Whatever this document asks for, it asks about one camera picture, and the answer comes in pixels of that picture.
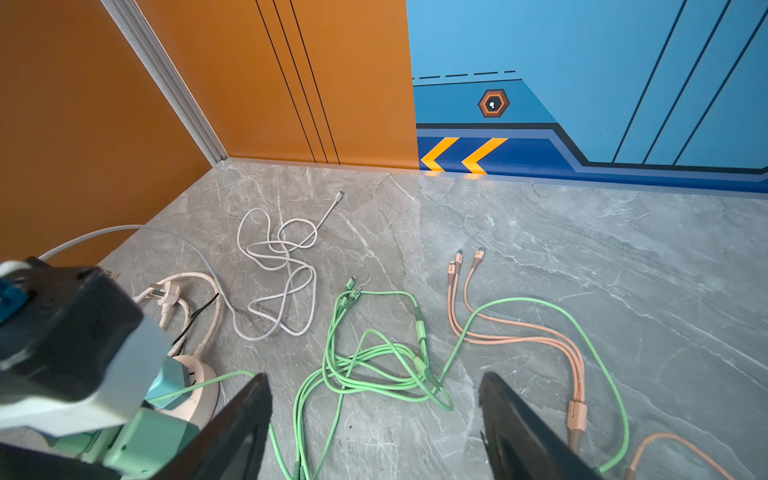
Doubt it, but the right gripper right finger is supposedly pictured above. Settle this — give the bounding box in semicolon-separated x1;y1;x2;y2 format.
479;372;600;480

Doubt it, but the black usb cable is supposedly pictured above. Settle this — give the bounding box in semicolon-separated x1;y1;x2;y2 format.
170;292;220;348

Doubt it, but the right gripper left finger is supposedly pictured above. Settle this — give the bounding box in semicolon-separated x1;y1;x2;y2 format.
153;373;273;479

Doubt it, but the round pink power socket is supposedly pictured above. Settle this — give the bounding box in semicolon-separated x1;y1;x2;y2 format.
170;353;220;424

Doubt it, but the green charger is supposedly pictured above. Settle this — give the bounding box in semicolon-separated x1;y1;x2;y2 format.
47;407;199;479

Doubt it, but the pink socket cord with plug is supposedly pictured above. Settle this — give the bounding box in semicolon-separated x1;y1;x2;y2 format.
133;271;224;361

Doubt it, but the white tangled cable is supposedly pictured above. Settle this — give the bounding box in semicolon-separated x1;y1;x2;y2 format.
38;191;346;343

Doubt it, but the green tangled cable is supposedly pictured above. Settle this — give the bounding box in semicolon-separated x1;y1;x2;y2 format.
146;275;631;480

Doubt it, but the pink multi-head cable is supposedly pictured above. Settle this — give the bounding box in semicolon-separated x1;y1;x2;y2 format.
445;247;739;480

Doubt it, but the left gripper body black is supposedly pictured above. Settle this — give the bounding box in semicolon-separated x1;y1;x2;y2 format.
1;257;143;402

